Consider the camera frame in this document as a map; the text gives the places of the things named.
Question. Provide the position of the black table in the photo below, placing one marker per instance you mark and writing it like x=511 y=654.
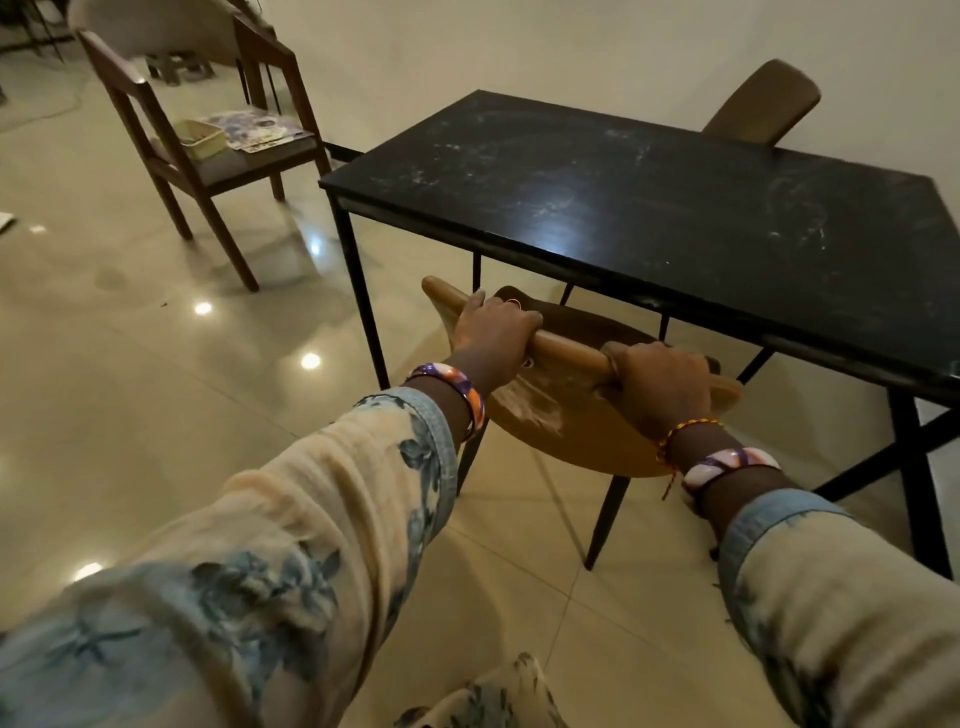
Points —
x=675 y=210

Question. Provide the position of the floral placemat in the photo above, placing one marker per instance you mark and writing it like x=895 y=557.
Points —
x=289 y=142
x=247 y=124

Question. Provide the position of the wooden beige armchair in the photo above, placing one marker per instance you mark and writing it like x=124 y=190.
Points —
x=225 y=171

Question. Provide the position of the cream plastic basket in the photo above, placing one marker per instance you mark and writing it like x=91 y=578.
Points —
x=199 y=141

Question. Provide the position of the orange purple bangle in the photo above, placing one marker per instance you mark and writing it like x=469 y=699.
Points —
x=459 y=384

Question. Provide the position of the person's left forearm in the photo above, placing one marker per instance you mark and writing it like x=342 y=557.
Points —
x=225 y=562

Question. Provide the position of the person's left hand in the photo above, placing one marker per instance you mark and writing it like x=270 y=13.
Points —
x=495 y=326

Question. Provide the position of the brown chair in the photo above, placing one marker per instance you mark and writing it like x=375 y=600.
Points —
x=761 y=101
x=570 y=424

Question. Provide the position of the person's right forearm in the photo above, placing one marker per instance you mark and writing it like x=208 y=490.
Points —
x=825 y=600

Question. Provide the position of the person's right hand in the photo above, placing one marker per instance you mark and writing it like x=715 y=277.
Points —
x=660 y=382

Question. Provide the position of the person's floral cream garment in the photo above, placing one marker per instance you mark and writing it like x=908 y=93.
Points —
x=495 y=697

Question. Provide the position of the white purple bangle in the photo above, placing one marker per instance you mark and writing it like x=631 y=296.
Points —
x=720 y=461

